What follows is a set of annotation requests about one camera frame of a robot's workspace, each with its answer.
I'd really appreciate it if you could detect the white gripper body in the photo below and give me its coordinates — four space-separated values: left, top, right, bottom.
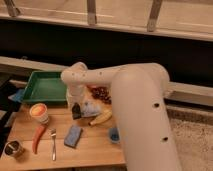
66 85 85 105

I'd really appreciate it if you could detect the blue sponge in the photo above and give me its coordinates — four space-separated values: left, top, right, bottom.
64 125 83 148

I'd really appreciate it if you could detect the blue cloth at table edge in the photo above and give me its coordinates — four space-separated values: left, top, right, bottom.
9 89 24 102

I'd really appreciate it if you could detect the bunch of dark grapes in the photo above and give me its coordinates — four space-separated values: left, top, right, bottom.
90 87 111 104

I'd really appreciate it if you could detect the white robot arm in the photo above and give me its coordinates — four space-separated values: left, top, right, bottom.
61 62 182 171

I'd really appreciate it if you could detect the dark brown eraser block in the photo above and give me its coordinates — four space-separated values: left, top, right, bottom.
72 103 81 120

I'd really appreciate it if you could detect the orange paper cup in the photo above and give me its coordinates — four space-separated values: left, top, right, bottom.
29 103 49 124

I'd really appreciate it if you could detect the crumpled blue cloth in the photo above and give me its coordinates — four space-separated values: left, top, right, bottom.
82 101 102 118

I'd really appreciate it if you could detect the small metal can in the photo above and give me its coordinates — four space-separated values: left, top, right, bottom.
4 141 23 158

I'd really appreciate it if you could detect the orange toy carrot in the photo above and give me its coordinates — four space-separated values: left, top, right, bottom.
32 125 46 154

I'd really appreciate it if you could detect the small blue cup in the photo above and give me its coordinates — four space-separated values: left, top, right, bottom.
108 127 120 143

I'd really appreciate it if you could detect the yellow toy banana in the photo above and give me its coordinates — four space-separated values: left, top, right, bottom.
89 110 112 126

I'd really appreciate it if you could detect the green plastic tray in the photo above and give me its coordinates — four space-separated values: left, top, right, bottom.
22 71 66 105

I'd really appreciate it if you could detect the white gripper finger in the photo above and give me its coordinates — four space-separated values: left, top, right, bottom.
67 102 73 112
80 102 86 115

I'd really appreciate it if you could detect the silver fork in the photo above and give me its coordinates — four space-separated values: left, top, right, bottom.
51 129 56 161

